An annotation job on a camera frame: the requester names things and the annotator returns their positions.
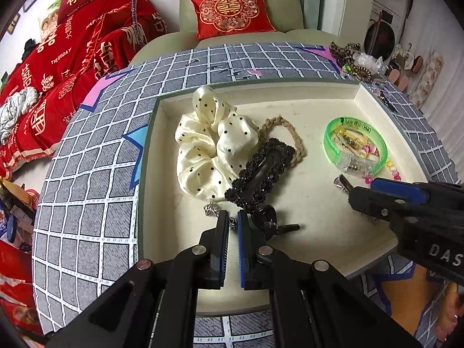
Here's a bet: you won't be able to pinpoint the silver rhinestone chain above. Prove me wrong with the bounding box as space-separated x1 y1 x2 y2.
203 203 238 231

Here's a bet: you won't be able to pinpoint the person's right hand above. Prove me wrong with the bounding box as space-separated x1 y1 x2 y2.
435 281 464 339

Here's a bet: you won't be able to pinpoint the red printed blanket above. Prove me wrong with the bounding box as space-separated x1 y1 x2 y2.
0 0 169 178

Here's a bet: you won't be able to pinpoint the black rhinestone hair clip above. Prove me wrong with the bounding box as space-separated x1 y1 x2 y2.
225 138 296 211

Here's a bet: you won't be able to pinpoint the red embroidered cushion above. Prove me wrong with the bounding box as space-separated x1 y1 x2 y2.
188 0 277 40

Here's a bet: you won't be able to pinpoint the green translucent bangle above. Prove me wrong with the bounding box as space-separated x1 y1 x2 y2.
324 117 388 173

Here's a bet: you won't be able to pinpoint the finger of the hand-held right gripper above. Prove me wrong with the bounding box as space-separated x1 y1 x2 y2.
370 177 464 208
348 186 464 285

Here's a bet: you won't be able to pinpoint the purple cord jewelry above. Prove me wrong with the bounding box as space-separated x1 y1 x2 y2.
370 81 397 113

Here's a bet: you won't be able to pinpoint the white washing machine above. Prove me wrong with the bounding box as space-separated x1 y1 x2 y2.
362 2 405 60

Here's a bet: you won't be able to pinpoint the green armchair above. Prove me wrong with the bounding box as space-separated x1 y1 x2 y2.
130 0 345 69

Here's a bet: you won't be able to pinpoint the yellow cord bead pendant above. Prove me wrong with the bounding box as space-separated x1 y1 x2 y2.
333 128 374 156

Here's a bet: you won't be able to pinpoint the grey checkered tablecloth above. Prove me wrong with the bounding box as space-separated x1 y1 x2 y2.
32 41 464 348

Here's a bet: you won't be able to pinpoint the pile of mixed jewelry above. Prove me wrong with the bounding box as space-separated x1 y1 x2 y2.
329 41 390 82

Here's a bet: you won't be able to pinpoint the grey tray with cream lining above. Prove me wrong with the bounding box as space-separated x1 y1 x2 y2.
136 80 441 314

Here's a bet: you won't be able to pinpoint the red gift box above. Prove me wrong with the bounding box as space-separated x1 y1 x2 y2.
0 241 44 336

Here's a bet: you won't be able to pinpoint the cream polka dot scrunchie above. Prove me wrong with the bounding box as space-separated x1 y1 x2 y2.
175 86 261 202

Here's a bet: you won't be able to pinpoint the pink yellow beaded bracelet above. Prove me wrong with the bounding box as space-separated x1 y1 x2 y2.
359 145 401 185

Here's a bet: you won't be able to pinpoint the slippers on rack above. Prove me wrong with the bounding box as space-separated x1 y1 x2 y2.
395 43 425 71

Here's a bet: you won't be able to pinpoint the brown star sticker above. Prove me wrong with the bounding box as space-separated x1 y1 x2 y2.
362 264 450 317

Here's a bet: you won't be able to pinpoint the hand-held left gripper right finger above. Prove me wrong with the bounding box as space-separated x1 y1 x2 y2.
237 210 423 348

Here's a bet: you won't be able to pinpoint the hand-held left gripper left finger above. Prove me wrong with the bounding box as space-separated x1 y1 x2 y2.
47 211 230 348

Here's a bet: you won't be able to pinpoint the grey striped cloth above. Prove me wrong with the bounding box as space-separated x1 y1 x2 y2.
0 87 39 146

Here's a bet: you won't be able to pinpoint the pink slippers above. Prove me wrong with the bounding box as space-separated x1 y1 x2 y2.
389 67 408 88

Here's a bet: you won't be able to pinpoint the pink star sticker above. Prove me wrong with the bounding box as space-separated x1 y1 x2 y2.
304 45 336 66
80 70 127 111

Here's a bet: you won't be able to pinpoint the light blue star sticker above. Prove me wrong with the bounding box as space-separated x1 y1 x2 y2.
123 125 149 185

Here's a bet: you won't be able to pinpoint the silver metal hair clip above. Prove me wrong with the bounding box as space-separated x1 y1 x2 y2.
334 175 356 193

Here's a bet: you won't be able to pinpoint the silver sequin strap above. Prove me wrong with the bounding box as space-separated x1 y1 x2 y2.
130 0 143 48

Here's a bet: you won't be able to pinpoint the beige braided hair tie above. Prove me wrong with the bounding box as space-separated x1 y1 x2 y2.
259 116 307 169

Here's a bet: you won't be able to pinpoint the small black claw clip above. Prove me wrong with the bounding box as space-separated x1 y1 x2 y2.
254 206 301 240

